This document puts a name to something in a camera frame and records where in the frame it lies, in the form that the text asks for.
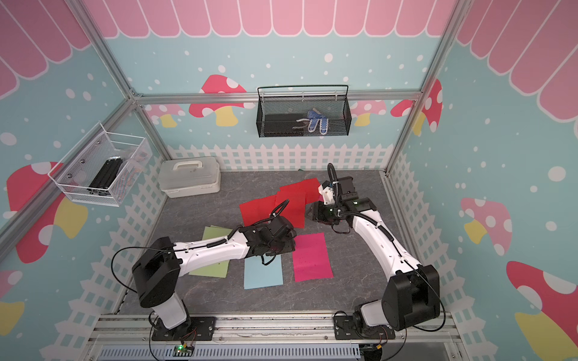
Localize blue white item in basket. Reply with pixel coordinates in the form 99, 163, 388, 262
292, 108, 330, 135

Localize blue paper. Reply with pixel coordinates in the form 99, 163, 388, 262
244, 256, 283, 290

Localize black block in wire basket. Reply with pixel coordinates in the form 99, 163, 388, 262
87, 156, 123, 196

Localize white plastic storage box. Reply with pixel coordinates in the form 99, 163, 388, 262
158, 156, 221, 198

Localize black mesh wall basket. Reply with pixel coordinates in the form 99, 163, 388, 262
256, 84, 352, 138

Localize green lit circuit board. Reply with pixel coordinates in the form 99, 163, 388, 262
172, 344, 195, 357

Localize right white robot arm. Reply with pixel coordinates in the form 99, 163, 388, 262
312, 163, 445, 337

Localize black box in mesh basket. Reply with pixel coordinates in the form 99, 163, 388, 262
260, 114, 306, 138

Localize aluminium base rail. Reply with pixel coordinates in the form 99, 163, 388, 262
80, 311, 468, 360

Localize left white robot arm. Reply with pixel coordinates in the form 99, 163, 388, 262
132, 199, 297, 341

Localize large green paper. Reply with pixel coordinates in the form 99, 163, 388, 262
189, 226, 231, 278

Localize white wire wall basket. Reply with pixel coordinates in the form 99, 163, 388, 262
48, 123, 153, 207

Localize red paper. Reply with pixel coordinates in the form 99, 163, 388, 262
280, 178, 322, 204
239, 196, 276, 226

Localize magenta paper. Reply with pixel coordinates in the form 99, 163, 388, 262
292, 233, 334, 282

